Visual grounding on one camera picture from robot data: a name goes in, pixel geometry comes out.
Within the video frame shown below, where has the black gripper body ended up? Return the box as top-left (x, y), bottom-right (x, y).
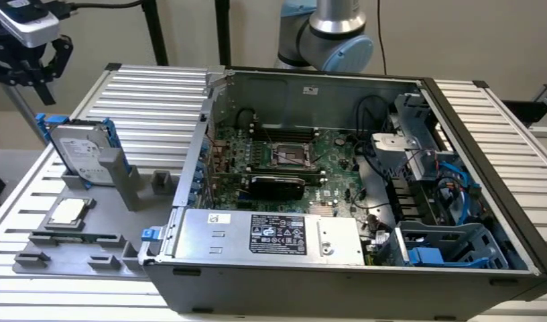
top-left (0, 30), bottom-right (49, 74)

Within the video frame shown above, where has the hard disk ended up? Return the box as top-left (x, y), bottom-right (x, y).
top-left (35, 113), bottom-right (139, 187)

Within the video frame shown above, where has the grey plastic disk bay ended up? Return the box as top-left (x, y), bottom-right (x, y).
top-left (389, 219), bottom-right (512, 271)

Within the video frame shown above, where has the grey metal pole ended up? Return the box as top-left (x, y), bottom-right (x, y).
top-left (0, 83), bottom-right (48, 146)

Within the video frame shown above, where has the black stand pole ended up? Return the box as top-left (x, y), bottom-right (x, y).
top-left (139, 0), bottom-right (171, 66)
top-left (215, 0), bottom-right (233, 66)

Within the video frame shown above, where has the silver CPU chip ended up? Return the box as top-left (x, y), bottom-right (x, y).
top-left (51, 197), bottom-right (92, 225)

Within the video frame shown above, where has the grey parts rack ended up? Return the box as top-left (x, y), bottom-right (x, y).
top-left (12, 149), bottom-right (181, 278)

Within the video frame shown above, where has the black RAM slot row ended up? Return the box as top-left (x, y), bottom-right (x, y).
top-left (253, 124), bottom-right (316, 142)
top-left (245, 166), bottom-right (325, 176)

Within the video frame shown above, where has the CPU socket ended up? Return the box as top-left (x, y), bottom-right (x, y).
top-left (264, 142), bottom-right (322, 170)

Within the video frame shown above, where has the black graphics card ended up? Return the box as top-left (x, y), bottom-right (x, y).
top-left (245, 174), bottom-right (309, 202)

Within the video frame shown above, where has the silver power supply unit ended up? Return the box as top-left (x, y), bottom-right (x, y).
top-left (165, 207), bottom-right (369, 268)

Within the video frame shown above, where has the green motherboard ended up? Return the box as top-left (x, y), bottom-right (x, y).
top-left (205, 129), bottom-right (382, 219)

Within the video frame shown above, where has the metal drive cage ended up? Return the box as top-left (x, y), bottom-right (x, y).
top-left (370, 93), bottom-right (458, 182)

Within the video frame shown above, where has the open black PC case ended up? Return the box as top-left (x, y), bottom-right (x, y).
top-left (137, 65), bottom-right (547, 321)

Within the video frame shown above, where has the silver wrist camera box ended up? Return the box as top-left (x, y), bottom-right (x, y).
top-left (0, 0), bottom-right (63, 48)

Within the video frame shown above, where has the thick black camera cable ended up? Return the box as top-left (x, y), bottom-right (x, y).
top-left (53, 0), bottom-right (145, 16)

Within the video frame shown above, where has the short black wire loop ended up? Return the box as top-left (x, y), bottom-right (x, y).
top-left (234, 107), bottom-right (257, 133)

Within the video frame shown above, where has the black power wire loop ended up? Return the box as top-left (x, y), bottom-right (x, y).
top-left (356, 94), bottom-right (392, 136)

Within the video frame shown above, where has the thin black cable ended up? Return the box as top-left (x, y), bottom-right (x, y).
top-left (374, 0), bottom-right (390, 75)

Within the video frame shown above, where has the red and black wire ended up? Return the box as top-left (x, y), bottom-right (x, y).
top-left (405, 149), bottom-right (441, 172)

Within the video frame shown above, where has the blue data wire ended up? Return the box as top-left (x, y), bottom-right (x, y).
top-left (437, 160), bottom-right (476, 226)

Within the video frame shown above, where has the blue disk caddy handle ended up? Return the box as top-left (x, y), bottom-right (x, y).
top-left (410, 247), bottom-right (445, 268)

